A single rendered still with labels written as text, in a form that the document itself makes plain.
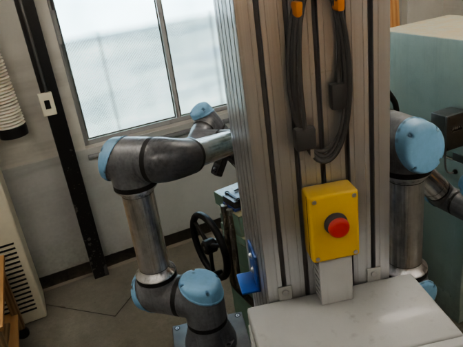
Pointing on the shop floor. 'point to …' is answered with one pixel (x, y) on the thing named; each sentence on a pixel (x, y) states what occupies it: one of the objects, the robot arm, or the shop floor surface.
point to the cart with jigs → (14, 324)
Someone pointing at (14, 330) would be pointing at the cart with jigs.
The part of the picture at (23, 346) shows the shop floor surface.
